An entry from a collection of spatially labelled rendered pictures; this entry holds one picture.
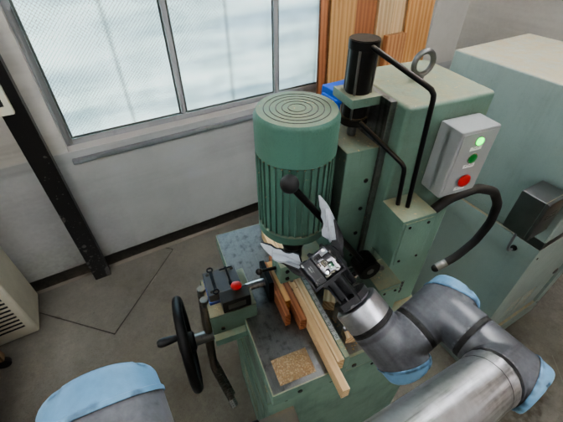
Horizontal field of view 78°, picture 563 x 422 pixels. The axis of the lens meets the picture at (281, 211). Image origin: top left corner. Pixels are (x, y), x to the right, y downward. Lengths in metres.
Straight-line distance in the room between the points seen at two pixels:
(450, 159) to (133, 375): 0.66
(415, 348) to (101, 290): 2.08
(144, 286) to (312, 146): 1.89
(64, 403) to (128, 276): 2.11
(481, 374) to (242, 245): 0.86
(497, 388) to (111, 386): 0.48
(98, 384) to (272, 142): 0.46
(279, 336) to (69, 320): 1.63
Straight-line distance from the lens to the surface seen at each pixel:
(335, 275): 0.63
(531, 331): 2.51
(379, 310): 0.67
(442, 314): 0.70
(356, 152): 0.75
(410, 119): 0.73
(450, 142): 0.78
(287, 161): 0.67
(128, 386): 0.40
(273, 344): 1.02
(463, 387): 0.56
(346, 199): 0.82
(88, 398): 0.39
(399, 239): 0.81
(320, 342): 0.98
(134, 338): 2.20
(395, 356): 0.68
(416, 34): 2.70
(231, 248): 1.23
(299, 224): 0.78
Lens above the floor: 1.80
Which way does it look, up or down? 41 degrees down
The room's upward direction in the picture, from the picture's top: straight up
